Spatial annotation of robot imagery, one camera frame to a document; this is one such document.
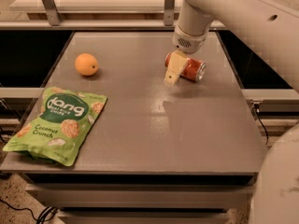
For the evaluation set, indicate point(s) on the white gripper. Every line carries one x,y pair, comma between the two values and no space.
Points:
191,43

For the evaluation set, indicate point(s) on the red coke can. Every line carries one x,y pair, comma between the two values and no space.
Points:
194,70

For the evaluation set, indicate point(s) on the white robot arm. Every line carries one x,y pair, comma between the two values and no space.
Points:
272,32

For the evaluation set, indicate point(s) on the green rice chip bag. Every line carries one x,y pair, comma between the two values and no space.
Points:
58,132

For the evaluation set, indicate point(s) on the orange fruit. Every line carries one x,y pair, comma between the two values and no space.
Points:
86,64

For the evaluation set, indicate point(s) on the metal window frame rail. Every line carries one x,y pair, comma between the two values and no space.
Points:
89,14

